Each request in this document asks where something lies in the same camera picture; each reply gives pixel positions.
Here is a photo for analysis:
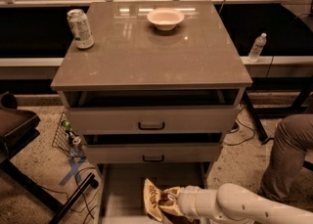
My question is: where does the wire mesh basket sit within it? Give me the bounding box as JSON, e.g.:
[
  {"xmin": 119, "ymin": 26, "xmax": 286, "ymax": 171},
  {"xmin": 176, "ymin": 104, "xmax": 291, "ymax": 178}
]
[{"xmin": 52, "ymin": 113, "xmax": 82, "ymax": 157}]

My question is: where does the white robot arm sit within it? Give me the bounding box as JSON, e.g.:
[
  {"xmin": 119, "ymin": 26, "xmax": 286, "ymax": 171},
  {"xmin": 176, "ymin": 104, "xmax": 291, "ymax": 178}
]
[{"xmin": 159, "ymin": 183, "xmax": 313, "ymax": 224}]

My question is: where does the top drawer with handle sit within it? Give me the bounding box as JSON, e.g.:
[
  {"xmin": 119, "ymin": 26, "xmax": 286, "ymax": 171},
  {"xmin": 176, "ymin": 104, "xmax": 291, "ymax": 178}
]
[{"xmin": 65, "ymin": 106, "xmax": 239, "ymax": 135}]

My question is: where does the open bottom drawer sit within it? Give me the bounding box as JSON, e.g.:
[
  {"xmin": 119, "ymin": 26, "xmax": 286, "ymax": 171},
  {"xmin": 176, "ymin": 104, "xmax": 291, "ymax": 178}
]
[{"xmin": 94, "ymin": 162, "xmax": 206, "ymax": 224}]

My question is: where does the drawer with handle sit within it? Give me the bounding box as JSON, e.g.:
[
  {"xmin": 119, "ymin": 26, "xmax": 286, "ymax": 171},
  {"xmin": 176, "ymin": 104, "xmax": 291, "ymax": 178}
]
[
  {"xmin": 83, "ymin": 143, "xmax": 221, "ymax": 163},
  {"xmin": 65, "ymin": 106, "xmax": 239, "ymax": 135}
]

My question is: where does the middle drawer with handle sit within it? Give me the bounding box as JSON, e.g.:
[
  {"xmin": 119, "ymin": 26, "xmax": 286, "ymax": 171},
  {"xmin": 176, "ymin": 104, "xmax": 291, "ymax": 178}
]
[{"xmin": 83, "ymin": 143, "xmax": 221, "ymax": 163}]

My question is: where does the black floor cable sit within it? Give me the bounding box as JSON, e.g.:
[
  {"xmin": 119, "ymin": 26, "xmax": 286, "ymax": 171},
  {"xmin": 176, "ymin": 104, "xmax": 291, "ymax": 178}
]
[{"xmin": 222, "ymin": 108, "xmax": 256, "ymax": 147}]

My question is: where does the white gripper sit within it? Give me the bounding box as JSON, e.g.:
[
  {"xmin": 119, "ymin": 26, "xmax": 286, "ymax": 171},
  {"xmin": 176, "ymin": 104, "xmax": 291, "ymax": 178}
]
[{"xmin": 159, "ymin": 186, "xmax": 201, "ymax": 218}]

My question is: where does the brown chip bag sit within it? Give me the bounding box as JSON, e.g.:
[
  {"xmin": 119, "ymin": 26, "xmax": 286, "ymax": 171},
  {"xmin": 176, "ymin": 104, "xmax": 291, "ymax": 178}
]
[{"xmin": 143, "ymin": 179, "xmax": 178, "ymax": 224}]

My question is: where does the white paper bowl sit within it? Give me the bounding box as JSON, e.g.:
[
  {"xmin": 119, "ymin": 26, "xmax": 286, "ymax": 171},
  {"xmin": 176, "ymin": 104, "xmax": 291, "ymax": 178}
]
[{"xmin": 147, "ymin": 8, "xmax": 184, "ymax": 31}]

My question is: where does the clear plastic water bottle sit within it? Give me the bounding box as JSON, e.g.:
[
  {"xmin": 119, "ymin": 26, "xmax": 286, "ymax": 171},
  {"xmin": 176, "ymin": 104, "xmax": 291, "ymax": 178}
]
[{"xmin": 248, "ymin": 33, "xmax": 267, "ymax": 63}]

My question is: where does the grey drawer cabinet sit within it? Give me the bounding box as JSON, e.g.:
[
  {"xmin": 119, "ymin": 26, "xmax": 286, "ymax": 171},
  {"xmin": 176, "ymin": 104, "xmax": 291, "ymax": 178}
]
[{"xmin": 50, "ymin": 0, "xmax": 253, "ymax": 224}]

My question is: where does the white soda can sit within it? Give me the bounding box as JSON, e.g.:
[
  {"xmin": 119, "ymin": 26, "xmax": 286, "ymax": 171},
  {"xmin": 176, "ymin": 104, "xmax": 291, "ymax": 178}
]
[{"xmin": 67, "ymin": 9, "xmax": 94, "ymax": 50}]

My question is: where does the dark office chair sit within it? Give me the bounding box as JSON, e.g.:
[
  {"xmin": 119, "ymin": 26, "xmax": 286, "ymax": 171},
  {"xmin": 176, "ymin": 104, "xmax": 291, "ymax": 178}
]
[{"xmin": 0, "ymin": 92, "xmax": 98, "ymax": 224}]

